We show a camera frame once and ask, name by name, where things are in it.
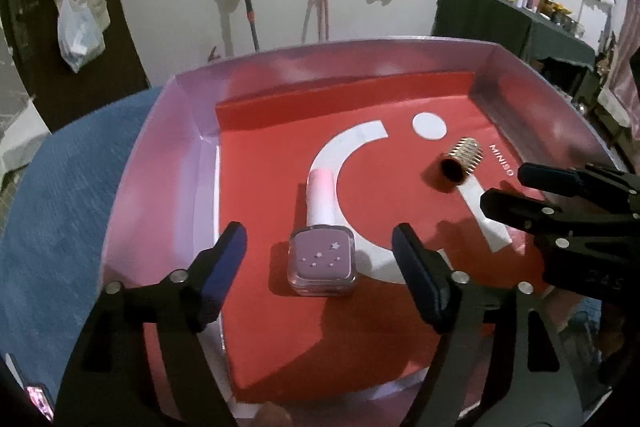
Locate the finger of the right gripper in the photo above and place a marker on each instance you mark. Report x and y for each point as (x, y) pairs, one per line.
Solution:
(610, 189)
(530, 214)

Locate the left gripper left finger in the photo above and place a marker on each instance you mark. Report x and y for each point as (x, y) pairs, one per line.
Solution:
(138, 361)

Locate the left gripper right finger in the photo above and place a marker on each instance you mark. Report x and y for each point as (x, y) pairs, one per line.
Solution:
(529, 381)

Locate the gold studded cylinder cap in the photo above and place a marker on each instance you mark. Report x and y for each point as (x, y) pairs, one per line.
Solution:
(462, 160)

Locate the purple nail polish bottle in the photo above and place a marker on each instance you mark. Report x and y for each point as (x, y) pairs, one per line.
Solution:
(321, 255)

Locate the smartphone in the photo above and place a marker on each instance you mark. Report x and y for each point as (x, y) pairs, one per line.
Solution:
(37, 394)

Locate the red paper liner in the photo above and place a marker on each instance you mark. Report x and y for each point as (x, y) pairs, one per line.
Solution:
(383, 138)

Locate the dark green clothed side table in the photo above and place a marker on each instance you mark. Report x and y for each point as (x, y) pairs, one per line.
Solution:
(525, 34)

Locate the purple cardboard box tray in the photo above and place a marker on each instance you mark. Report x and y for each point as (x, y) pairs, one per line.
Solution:
(167, 207)

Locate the white plastic bag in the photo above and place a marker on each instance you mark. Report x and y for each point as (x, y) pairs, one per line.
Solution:
(80, 37)

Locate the pink hanger on wall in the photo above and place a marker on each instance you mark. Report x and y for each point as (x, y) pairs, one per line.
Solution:
(321, 7)

